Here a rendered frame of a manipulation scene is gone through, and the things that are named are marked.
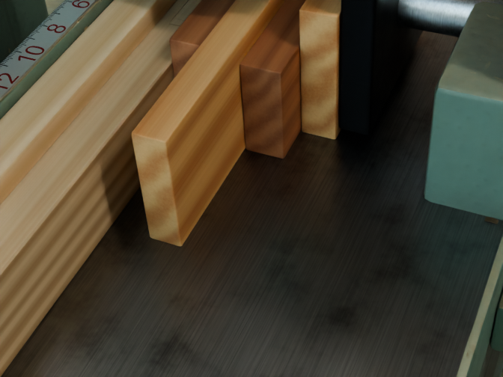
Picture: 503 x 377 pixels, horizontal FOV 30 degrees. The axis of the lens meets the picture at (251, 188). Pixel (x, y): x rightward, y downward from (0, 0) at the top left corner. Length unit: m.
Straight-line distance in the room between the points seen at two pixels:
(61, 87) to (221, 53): 0.07
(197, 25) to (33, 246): 0.12
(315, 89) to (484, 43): 0.08
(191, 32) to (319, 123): 0.07
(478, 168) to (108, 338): 0.16
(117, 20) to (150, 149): 0.09
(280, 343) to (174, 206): 0.07
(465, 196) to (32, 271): 0.17
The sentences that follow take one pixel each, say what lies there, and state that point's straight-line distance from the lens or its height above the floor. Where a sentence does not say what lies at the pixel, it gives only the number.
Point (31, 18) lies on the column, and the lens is 0.66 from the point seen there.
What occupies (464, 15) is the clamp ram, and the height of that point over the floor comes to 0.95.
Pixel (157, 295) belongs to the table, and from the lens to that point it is 0.37.
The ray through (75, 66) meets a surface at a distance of 0.40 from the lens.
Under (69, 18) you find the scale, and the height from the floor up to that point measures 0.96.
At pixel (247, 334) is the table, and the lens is 0.35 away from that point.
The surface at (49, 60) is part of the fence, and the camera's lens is 0.40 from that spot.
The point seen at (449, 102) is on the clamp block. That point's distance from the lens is 0.36.
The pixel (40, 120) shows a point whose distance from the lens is 0.37.
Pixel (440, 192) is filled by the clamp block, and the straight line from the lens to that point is 0.39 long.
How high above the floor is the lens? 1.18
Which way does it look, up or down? 44 degrees down
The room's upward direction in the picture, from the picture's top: 4 degrees counter-clockwise
